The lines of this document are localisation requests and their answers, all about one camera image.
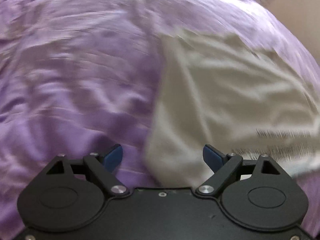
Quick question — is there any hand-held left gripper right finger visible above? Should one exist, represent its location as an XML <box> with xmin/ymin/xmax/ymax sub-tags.
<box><xmin>195</xmin><ymin>144</ymin><xmax>282</xmax><ymax>197</ymax></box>

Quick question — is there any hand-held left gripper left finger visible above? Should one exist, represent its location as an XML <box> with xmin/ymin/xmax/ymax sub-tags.
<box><xmin>46</xmin><ymin>144</ymin><xmax>130</xmax><ymax>197</ymax></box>

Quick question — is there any white long-sleeve shirt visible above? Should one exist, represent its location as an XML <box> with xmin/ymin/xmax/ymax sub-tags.
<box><xmin>144</xmin><ymin>27</ymin><xmax>320</xmax><ymax>188</ymax></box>

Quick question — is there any purple bed sheet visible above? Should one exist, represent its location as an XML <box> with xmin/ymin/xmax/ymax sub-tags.
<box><xmin>0</xmin><ymin>0</ymin><xmax>320</xmax><ymax>232</ymax></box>

